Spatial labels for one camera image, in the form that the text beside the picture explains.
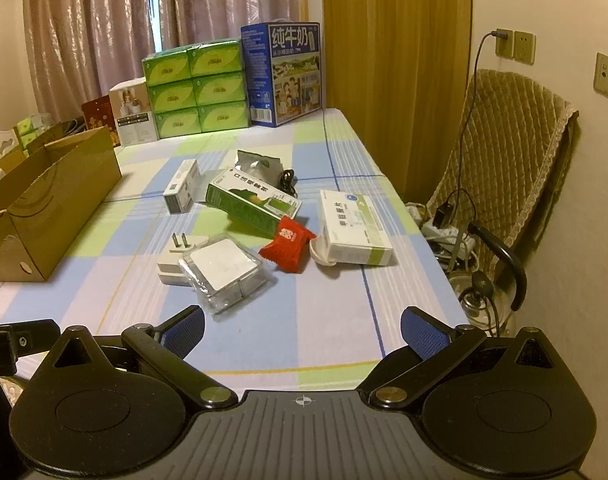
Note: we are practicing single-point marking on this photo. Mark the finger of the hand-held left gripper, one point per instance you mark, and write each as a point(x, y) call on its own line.
point(31, 340)

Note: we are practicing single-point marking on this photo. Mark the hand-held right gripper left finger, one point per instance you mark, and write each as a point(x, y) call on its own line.
point(186, 331)

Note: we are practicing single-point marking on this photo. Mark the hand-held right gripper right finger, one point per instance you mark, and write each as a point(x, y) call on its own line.
point(426, 332)

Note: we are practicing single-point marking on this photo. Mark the white charger plug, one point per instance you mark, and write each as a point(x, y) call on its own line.
point(171, 262)

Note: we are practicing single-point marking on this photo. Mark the clear plastic package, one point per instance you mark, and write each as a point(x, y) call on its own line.
point(223, 270)

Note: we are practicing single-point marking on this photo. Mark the white green medicine box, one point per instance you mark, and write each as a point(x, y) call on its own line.
point(356, 230)

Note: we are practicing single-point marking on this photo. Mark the long brown cardboard box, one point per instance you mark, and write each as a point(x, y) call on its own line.
point(58, 210)

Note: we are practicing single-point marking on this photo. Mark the red candy packet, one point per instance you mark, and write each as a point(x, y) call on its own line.
point(289, 245)

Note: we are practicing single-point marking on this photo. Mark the long green box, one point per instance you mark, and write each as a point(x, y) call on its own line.
point(249, 205)

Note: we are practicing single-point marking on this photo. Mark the small white box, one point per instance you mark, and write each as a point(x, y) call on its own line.
point(181, 187)

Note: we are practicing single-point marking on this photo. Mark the silver foil pouch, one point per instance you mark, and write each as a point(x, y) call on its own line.
point(256, 165)

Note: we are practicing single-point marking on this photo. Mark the round metal object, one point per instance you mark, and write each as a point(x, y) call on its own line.
point(476, 295)

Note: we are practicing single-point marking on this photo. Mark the white power strip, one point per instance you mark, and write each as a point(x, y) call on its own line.
point(446, 234)

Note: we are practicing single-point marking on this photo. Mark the black power adapter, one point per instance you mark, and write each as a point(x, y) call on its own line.
point(444, 216)

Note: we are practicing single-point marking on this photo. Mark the low brown cardboard box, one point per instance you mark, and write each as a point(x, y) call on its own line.
point(9, 165)

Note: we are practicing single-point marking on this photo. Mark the white carved chair back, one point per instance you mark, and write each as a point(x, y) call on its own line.
point(1, 149)

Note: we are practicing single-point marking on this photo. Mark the small green tissue pack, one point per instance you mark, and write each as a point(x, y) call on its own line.
point(28, 139)
point(33, 122)

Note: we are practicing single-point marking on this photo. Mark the chair with quilted cover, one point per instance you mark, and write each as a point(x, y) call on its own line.
point(514, 150)

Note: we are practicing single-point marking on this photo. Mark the tall brown cardboard box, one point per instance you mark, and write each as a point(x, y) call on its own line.
point(53, 136)

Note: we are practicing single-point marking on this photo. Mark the white paper roll box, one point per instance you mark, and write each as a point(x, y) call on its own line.
point(133, 115)

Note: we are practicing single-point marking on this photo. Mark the red gift box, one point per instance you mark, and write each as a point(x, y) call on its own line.
point(98, 120)

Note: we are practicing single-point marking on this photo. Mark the stack of green tissue packs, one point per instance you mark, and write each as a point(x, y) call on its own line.
point(193, 90)

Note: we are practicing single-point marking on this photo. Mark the brown wooden wardrobe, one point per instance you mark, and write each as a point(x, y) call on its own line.
point(394, 70)

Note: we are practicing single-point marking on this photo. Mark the blue milk carton box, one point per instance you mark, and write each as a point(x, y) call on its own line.
point(284, 75)

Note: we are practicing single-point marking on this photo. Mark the pink shiny curtain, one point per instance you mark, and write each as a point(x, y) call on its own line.
point(233, 0)
point(83, 35)

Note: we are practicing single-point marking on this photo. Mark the window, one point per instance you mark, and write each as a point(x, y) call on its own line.
point(156, 20)

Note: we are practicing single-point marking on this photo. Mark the wall socket with plug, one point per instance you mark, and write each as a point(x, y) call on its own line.
point(504, 42)

